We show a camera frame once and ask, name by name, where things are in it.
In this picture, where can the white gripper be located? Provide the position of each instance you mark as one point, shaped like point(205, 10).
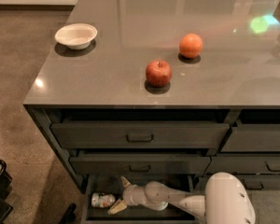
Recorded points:
point(130, 193)

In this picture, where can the white green 7up can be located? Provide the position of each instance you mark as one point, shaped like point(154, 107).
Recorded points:
point(102, 200)

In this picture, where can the open bottom left drawer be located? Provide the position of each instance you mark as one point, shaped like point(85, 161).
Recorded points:
point(111, 184)

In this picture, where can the middle left grey drawer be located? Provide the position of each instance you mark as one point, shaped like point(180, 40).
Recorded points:
point(139, 163)

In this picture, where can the top left grey drawer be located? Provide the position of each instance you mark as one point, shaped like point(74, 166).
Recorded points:
point(139, 134)

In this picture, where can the grey counter cabinet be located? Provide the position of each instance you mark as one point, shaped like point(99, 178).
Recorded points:
point(236, 76)

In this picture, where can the top right grey drawer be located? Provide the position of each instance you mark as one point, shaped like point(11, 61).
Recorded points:
point(253, 138)

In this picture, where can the middle right grey drawer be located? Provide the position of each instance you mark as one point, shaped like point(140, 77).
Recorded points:
point(245, 165)

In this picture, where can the black object on floor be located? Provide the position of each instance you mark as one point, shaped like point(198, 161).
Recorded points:
point(69, 214)

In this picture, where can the red apple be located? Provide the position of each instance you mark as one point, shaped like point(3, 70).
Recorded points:
point(158, 73)

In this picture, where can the orange fruit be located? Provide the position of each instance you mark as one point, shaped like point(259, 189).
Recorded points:
point(190, 46)

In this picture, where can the white paper bowl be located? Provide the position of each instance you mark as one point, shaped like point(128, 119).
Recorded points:
point(76, 36)

